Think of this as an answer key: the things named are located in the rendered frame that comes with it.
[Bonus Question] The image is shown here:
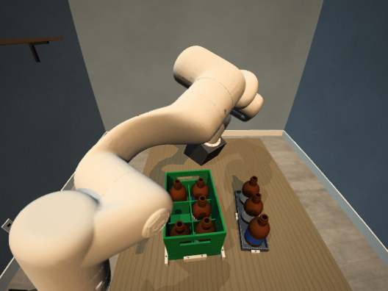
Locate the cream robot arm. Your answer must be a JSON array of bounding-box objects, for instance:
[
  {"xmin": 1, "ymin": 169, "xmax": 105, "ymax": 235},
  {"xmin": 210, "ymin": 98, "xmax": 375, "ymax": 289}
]
[{"xmin": 9, "ymin": 46, "xmax": 263, "ymax": 291}]

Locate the dark green crate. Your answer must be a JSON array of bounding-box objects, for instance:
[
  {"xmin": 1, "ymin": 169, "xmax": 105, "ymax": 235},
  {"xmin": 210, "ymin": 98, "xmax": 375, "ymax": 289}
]
[{"xmin": 163, "ymin": 173, "xmax": 227, "ymax": 260}]

